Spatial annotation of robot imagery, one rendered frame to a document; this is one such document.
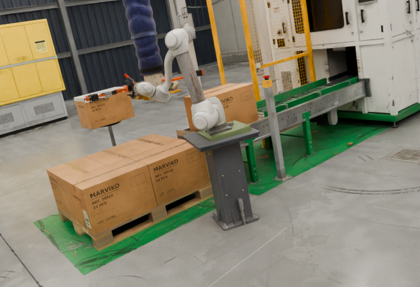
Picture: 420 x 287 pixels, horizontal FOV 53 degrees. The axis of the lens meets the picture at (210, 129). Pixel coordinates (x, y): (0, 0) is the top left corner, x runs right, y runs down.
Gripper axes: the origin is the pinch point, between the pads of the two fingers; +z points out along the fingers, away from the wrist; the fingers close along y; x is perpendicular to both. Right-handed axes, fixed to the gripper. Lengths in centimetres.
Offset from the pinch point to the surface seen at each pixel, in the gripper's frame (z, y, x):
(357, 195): -135, 119, 121
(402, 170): -138, 119, 184
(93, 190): -22, 69, -59
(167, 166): -21, 73, 10
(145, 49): -8.9, -29.8, 21.0
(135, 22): -8, -53, 18
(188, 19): 90, -51, 136
